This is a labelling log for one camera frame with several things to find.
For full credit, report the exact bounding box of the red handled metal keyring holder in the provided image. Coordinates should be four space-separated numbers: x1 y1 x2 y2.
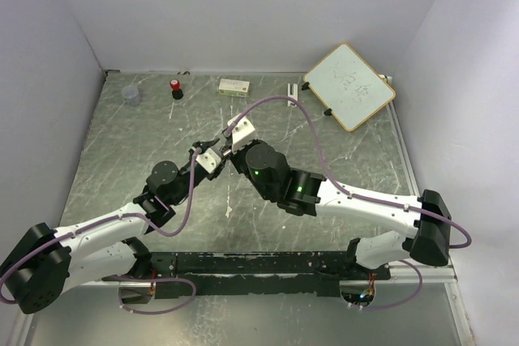
220 145 232 160

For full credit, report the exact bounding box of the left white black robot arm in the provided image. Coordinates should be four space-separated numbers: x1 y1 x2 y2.
1 140 229 314

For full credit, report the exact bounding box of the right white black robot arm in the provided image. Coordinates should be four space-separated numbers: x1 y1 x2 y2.
229 140 450 280

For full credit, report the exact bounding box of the red black stamp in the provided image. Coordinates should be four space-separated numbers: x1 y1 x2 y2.
169 79 183 100

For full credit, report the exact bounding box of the white green staple box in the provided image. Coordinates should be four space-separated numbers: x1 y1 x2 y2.
218 79 250 97

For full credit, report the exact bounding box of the white stapler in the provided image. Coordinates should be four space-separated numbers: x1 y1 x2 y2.
287 83 298 108

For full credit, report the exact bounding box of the clear plastic cup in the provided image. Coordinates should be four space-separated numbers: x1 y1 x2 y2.
121 85 142 106

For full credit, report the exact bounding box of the yellow framed whiteboard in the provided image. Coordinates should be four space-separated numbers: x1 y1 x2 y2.
303 43 397 132

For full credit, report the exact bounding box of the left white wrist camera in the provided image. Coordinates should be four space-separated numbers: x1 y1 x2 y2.
195 147 223 174

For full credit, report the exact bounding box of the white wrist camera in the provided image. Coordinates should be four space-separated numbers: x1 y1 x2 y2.
231 117 258 153
195 147 223 174

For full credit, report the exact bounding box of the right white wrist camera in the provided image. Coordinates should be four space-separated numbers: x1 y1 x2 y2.
231 117 258 153

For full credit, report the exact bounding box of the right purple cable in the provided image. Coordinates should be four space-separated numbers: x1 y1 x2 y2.
223 95 474 311

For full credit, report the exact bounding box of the purple cable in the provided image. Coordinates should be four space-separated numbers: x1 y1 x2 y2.
223 95 474 311
0 147 199 315

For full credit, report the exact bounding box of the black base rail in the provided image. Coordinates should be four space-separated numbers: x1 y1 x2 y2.
126 251 390 299

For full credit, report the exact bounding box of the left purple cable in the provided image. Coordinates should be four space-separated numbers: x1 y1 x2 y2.
0 147 199 315

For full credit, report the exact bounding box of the aluminium extrusion rail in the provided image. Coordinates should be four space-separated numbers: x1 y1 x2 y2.
386 258 457 284

